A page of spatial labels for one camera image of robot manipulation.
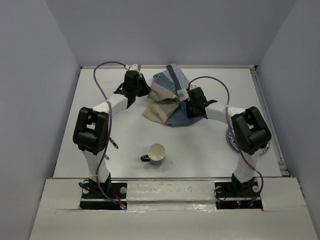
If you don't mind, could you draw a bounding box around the blue and beige cloth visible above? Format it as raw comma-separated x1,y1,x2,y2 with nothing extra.
143,63,202,128

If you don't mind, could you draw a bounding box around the green mug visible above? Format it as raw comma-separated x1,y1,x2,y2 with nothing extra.
140,143,166,166

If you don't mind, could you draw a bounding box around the blue floral plate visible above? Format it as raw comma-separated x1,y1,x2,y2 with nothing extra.
226,129,271,155

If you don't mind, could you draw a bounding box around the metal fork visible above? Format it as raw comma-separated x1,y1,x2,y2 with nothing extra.
109,137,119,149

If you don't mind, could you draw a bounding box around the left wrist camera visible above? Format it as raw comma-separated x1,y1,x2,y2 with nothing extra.
124,63,141,72

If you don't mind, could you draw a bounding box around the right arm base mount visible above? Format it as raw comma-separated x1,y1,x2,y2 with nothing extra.
213,180,263,210

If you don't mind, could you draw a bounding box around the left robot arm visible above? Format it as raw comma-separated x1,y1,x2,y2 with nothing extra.
72,67,151,199

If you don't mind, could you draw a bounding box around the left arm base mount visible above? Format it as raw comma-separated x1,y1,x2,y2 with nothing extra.
78,180,128,211

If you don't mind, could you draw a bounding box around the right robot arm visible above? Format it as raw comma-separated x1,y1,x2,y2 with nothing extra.
185,87,272,198

